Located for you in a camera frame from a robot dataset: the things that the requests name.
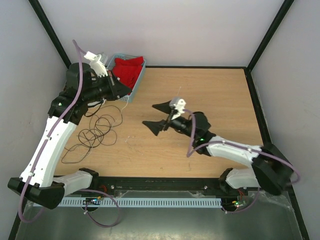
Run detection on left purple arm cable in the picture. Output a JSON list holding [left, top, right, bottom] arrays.
[[18, 39, 86, 224]]

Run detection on red cloth in basket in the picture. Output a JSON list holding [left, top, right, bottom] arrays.
[[112, 56, 144, 90]]

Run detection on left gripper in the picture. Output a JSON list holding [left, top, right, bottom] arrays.
[[83, 70, 133, 104]]

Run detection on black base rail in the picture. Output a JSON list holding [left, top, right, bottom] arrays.
[[89, 176, 248, 198]]

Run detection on light blue plastic basket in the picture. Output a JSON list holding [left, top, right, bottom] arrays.
[[107, 53, 147, 103]]

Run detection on light blue cable duct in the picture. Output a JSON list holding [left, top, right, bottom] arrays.
[[59, 197, 222, 208]]

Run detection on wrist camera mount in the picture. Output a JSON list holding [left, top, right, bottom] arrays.
[[169, 96, 186, 120], [84, 51, 108, 78]]

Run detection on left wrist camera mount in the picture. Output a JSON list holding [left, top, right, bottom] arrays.
[[84, 51, 108, 78]]

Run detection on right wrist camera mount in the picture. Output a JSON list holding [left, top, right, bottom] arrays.
[[169, 96, 186, 120]]

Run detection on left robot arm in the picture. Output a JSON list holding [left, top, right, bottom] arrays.
[[7, 63, 132, 210]]

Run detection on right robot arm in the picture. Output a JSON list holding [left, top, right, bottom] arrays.
[[142, 97, 299, 196]]

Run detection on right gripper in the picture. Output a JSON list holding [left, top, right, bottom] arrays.
[[142, 99, 197, 139]]

